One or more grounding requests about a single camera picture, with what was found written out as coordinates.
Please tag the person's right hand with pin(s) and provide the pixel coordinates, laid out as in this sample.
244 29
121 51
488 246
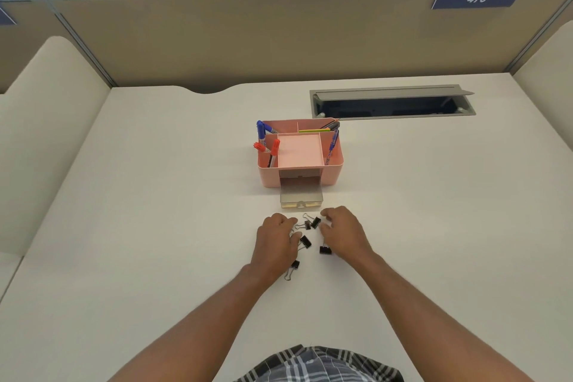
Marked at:
347 236

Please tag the person's left hand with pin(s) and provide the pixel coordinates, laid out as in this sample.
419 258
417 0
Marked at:
271 248

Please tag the person's right thumb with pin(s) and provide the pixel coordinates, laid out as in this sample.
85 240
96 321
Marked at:
325 233

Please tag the person's left thumb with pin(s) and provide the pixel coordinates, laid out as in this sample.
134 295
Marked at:
295 242

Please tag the person's right forearm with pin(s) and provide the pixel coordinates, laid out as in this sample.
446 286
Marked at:
425 319

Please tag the person's left forearm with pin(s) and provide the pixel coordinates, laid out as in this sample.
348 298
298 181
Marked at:
201 328

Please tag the black binder clip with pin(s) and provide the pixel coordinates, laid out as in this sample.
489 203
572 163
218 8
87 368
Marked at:
315 222
305 241
306 225
326 250
294 265

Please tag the clear plastic drawer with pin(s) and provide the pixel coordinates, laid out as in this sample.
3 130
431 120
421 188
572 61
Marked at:
301 197

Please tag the pink desk organizer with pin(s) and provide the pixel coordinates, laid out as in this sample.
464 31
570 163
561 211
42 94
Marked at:
300 173

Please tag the blue pen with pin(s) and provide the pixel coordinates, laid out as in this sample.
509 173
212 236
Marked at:
332 146

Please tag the red capped marker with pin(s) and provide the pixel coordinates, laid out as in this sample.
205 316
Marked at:
274 150
259 147

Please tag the yellow pencil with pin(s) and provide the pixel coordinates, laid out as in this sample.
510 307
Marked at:
313 130

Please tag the dark pen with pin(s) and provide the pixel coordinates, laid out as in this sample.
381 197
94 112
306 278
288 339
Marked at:
330 124

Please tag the blue capped marker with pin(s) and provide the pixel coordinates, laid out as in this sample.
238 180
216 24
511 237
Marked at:
261 133
271 129

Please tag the plaid shirt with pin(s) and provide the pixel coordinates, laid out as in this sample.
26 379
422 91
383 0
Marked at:
318 366

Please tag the beige desk partition panel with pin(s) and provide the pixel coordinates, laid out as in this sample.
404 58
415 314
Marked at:
268 37

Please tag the white side divider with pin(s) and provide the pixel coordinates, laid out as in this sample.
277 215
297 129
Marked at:
49 135
548 81

